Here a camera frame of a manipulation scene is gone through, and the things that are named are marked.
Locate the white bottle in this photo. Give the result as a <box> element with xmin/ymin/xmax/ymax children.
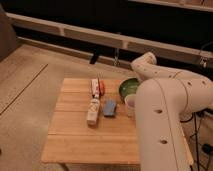
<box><xmin>87</xmin><ymin>99</ymin><xmax>100</xmax><ymax>125</ymax></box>

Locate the white red tube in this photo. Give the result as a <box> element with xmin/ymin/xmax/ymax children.
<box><xmin>91</xmin><ymin>78</ymin><xmax>99</xmax><ymax>98</ymax></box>

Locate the blue sponge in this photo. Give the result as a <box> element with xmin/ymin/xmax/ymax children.
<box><xmin>103</xmin><ymin>100</ymin><xmax>116</xmax><ymax>117</ymax></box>

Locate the green ceramic bowl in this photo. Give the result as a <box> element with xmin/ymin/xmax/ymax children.
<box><xmin>119</xmin><ymin>78</ymin><xmax>140</xmax><ymax>100</ymax></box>

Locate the white shelf rail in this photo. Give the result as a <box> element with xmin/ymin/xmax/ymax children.
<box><xmin>7</xmin><ymin>13</ymin><xmax>213</xmax><ymax>59</ymax></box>

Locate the black cable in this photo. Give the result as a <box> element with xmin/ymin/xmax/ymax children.
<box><xmin>181</xmin><ymin>109</ymin><xmax>213</xmax><ymax>171</ymax></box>

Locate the orange red object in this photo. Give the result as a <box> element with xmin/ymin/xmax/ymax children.
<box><xmin>99</xmin><ymin>80</ymin><xmax>105</xmax><ymax>95</ymax></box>

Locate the clear plastic cup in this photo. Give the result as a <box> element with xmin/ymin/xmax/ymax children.
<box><xmin>124</xmin><ymin>94</ymin><xmax>136</xmax><ymax>117</ymax></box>

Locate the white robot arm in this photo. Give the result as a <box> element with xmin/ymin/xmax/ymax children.
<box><xmin>131</xmin><ymin>52</ymin><xmax>213</xmax><ymax>171</ymax></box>

